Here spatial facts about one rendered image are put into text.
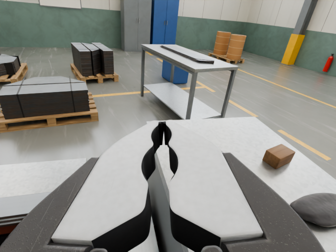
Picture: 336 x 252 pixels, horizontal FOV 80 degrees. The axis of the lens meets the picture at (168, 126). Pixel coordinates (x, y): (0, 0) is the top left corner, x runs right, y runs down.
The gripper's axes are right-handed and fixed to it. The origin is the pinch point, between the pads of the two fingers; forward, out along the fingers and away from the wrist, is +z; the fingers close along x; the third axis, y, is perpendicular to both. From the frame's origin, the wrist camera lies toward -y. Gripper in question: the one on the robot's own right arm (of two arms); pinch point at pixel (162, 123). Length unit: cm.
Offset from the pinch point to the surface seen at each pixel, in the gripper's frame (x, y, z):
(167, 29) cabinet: -8, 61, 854
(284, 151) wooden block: 42, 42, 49
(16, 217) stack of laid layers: -56, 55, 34
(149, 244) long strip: -9, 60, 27
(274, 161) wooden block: 37, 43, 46
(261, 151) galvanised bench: 36, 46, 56
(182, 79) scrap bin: 26, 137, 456
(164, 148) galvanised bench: -3, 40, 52
